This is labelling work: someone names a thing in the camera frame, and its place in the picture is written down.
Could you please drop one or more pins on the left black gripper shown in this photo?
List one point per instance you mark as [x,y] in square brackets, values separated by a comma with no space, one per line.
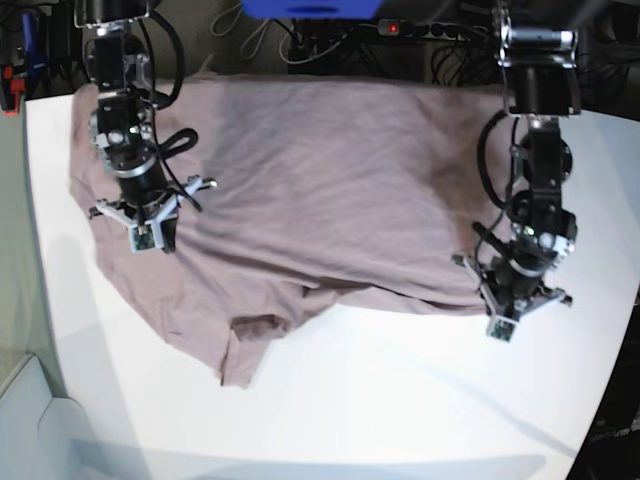
[514,283]

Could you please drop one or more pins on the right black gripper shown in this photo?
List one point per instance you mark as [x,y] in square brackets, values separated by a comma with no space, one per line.
[143,191]

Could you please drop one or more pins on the mauve pink t-shirt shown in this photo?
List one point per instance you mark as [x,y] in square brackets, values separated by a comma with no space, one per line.
[329,191]

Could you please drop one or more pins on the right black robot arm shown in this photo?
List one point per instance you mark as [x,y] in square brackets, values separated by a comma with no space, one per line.
[123,125]

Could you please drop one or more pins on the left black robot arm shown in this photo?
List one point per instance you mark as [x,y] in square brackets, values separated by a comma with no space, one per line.
[538,65]

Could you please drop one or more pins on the red and black clamp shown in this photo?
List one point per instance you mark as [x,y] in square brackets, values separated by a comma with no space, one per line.
[13,86]

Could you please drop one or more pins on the blue and black device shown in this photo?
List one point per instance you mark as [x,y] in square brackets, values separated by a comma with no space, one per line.
[35,35]

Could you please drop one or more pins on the black power strip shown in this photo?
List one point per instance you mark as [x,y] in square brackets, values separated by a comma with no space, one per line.
[431,31]

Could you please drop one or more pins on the white camera bracket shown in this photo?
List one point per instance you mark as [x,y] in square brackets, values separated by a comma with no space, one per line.
[143,228]
[503,319]

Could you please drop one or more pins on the blue plastic mount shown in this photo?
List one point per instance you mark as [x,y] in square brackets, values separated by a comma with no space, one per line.
[311,9]

